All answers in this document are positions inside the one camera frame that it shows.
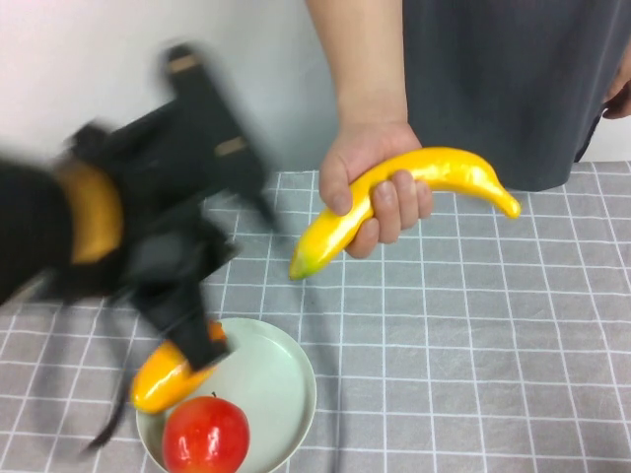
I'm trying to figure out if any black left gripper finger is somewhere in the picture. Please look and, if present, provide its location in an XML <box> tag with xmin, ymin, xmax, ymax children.
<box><xmin>168</xmin><ymin>295</ymin><xmax>234</xmax><ymax>374</ymax></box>
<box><xmin>133</xmin><ymin>290</ymin><xmax>175</xmax><ymax>342</ymax></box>

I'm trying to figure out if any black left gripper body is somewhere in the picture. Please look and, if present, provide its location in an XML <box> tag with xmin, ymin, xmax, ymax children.
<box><xmin>121</xmin><ymin>215</ymin><xmax>242</xmax><ymax>322</ymax></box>

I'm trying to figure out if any yellow banana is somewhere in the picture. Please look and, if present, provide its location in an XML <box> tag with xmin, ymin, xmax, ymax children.
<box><xmin>287</xmin><ymin>145</ymin><xmax>523</xmax><ymax>283</ymax></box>

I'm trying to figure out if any person's right forearm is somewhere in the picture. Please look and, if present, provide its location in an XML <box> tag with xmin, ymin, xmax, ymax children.
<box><xmin>304</xmin><ymin>0</ymin><xmax>411</xmax><ymax>130</ymax></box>

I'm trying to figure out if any person's right hand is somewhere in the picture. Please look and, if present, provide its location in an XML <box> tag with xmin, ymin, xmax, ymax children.
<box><xmin>317</xmin><ymin>119</ymin><xmax>436</xmax><ymax>261</ymax></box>

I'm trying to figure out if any person's left hand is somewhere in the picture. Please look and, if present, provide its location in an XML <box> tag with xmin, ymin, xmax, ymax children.
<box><xmin>601</xmin><ymin>84</ymin><xmax>631</xmax><ymax>121</ymax></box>

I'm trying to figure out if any orange yellow mango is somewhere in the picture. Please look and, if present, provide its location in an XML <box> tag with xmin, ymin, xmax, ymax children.
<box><xmin>128</xmin><ymin>318</ymin><xmax>229</xmax><ymax>415</ymax></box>

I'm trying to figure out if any pale green round plate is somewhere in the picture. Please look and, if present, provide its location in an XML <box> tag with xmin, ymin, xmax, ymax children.
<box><xmin>134</xmin><ymin>316</ymin><xmax>317</xmax><ymax>473</ymax></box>

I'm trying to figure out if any red apple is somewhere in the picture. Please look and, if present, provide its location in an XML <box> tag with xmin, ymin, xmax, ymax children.
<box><xmin>161</xmin><ymin>391</ymin><xmax>251</xmax><ymax>473</ymax></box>

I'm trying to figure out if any grey white-checked tablecloth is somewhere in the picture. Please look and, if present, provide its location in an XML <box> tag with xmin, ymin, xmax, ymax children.
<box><xmin>0</xmin><ymin>160</ymin><xmax>631</xmax><ymax>473</ymax></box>

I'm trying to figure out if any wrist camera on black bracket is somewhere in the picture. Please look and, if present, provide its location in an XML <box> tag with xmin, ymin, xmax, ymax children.
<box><xmin>158</xmin><ymin>42</ymin><xmax>281</xmax><ymax>234</ymax></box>

